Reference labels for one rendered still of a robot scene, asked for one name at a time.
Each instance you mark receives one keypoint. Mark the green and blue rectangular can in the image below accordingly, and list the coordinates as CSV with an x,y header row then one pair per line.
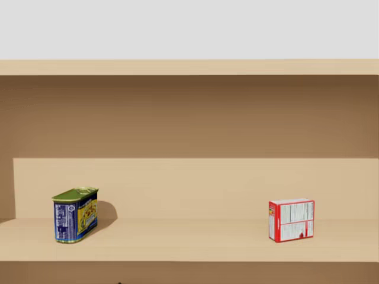
x,y
74,217

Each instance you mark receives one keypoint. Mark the pale wooden shelf unit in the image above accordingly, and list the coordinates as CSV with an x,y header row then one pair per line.
x,y
189,183

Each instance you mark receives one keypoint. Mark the red and white carton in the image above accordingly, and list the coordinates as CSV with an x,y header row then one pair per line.
x,y
293,220

